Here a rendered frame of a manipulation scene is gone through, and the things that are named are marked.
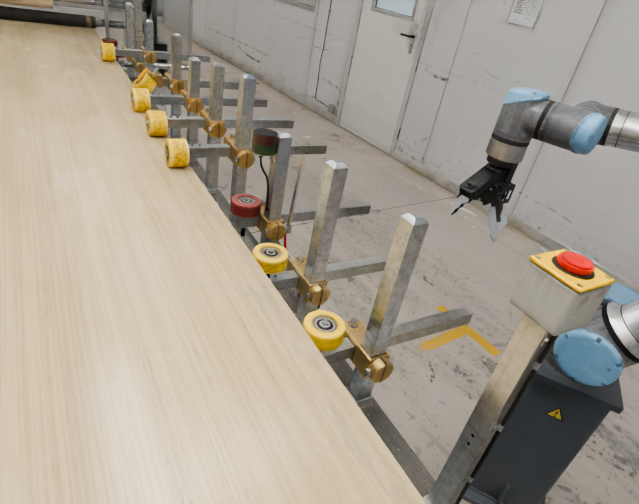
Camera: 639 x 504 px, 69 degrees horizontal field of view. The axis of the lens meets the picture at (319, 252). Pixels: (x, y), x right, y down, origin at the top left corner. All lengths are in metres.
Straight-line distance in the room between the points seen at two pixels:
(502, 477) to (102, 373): 1.39
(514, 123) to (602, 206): 2.45
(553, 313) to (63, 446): 0.62
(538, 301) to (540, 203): 3.20
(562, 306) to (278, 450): 0.41
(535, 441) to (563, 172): 2.38
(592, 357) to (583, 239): 2.45
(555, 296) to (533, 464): 1.20
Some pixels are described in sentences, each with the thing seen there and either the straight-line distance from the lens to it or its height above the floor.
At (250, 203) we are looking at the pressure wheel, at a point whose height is 0.91.
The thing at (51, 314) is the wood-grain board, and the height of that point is 0.90.
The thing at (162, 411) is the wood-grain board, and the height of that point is 0.90.
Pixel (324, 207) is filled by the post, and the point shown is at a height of 1.04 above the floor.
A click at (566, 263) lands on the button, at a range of 0.60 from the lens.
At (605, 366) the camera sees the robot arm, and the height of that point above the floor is 0.80.
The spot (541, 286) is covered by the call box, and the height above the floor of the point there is 1.20.
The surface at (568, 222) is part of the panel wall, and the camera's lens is 3.72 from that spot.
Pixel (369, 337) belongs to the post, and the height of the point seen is 0.88.
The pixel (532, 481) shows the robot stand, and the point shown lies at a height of 0.18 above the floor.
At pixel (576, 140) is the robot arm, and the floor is 1.24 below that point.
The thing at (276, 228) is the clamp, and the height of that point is 0.86.
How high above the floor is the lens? 1.47
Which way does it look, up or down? 31 degrees down
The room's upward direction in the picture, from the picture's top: 12 degrees clockwise
